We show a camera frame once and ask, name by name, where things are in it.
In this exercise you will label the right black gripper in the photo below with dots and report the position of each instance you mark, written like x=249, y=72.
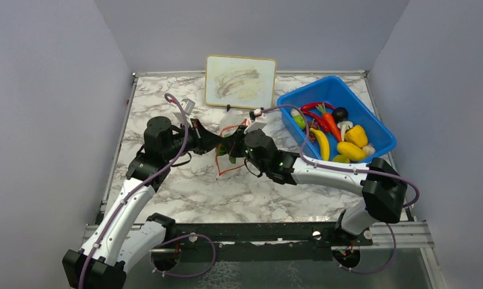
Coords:
x=232, y=142

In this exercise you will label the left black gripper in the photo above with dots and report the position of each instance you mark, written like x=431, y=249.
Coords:
x=206, y=141

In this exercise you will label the clear orange-zip plastic bag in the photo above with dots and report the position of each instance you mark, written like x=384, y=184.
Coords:
x=227, y=127

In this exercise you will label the orange carrot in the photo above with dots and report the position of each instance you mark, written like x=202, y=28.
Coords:
x=331, y=123

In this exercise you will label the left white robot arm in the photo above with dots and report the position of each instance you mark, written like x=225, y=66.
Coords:
x=104, y=260

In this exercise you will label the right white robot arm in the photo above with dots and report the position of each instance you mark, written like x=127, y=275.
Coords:
x=382, y=190

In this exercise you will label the yellow-framed whiteboard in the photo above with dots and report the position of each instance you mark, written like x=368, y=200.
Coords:
x=239, y=82

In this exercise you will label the white garlic bulb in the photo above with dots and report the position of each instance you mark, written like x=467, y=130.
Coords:
x=295, y=113

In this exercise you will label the green cabbage ball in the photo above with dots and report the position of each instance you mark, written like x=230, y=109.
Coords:
x=300, y=121

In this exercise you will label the purple grape bunch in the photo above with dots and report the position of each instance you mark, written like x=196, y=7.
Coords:
x=312, y=125

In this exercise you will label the yellow banana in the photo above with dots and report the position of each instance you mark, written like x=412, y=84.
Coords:
x=322, y=140

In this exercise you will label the red chili pepper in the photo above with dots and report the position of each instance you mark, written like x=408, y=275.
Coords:
x=315, y=105
x=319, y=120

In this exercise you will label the green starfruit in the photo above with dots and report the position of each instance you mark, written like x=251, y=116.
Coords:
x=341, y=159

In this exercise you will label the dark purple mushroom cap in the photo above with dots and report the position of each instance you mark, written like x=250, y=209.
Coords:
x=340, y=114

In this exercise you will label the blue plastic bin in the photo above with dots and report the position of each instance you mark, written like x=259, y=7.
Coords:
x=333, y=90

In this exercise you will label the yellow bell pepper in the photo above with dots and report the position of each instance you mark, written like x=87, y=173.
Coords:
x=357, y=136

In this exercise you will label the white garlic near mango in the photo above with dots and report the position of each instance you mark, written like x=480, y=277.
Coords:
x=368, y=149

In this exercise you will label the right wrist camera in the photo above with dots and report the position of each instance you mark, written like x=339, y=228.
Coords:
x=255, y=120

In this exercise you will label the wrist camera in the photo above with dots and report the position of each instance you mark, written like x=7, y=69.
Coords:
x=187, y=105
x=255, y=120

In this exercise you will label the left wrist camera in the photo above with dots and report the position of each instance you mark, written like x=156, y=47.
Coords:
x=187, y=105

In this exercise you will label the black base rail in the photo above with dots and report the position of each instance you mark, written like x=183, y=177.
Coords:
x=247, y=242

